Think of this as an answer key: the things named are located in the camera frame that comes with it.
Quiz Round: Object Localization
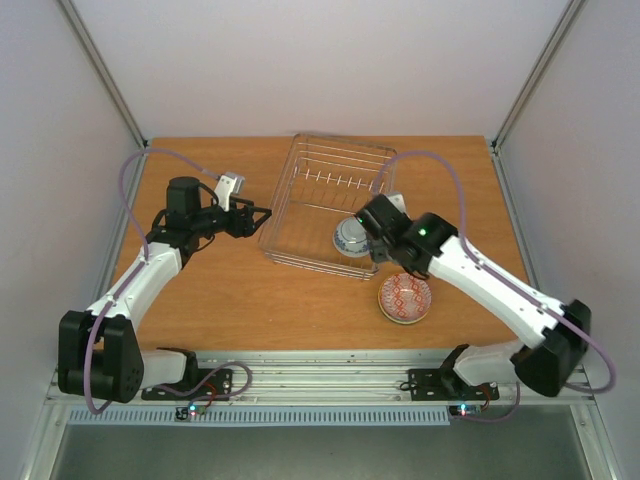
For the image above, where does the blue floral bowl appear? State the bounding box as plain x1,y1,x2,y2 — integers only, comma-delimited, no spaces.
332,217,369,258

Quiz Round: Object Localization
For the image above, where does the red patterned bowl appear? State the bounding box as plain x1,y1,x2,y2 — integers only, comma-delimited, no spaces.
377,273,432,309

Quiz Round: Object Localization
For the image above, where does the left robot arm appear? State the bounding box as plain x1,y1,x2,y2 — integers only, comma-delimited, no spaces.
57,172,271,414

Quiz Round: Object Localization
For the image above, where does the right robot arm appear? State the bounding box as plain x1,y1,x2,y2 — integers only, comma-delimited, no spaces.
355,194,591,398

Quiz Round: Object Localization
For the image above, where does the yellow sun bowl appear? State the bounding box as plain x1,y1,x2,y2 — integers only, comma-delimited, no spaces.
380,305,429,325

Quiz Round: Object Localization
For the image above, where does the left circuit board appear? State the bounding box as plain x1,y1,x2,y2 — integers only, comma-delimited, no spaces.
174,405,208,422

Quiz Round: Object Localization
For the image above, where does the circuit board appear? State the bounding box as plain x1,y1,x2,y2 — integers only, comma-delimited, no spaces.
174,405,208,422
449,403,484,417

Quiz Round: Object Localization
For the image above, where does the right circuit board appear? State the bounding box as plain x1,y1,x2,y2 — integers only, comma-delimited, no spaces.
449,403,484,417

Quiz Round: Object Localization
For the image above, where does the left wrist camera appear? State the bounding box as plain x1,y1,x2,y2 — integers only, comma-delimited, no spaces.
214,172,245,211

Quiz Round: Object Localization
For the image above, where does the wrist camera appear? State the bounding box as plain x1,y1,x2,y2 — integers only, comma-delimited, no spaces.
214,172,245,211
386,192,407,214

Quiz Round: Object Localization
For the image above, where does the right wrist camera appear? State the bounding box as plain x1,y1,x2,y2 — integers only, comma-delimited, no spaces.
386,192,407,214

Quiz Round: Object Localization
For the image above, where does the wire dish rack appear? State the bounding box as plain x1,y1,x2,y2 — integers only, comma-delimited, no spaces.
259,133,396,280

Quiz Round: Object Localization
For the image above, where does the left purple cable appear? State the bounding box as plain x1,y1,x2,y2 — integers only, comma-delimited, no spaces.
87,148,253,416

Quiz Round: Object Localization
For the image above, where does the aluminium rail frame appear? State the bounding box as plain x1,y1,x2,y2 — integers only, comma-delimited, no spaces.
19,0,640,480

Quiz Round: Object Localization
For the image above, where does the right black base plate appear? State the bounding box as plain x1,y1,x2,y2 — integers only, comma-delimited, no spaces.
408,369,500,401

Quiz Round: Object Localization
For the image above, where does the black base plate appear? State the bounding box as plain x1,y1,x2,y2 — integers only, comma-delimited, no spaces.
141,368,234,401
408,369,500,401

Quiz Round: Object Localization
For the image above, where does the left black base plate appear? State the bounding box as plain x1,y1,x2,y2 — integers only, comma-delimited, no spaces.
141,368,234,401

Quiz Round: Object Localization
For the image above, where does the blue slotted cable duct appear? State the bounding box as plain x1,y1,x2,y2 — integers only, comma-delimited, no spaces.
67,406,450,428

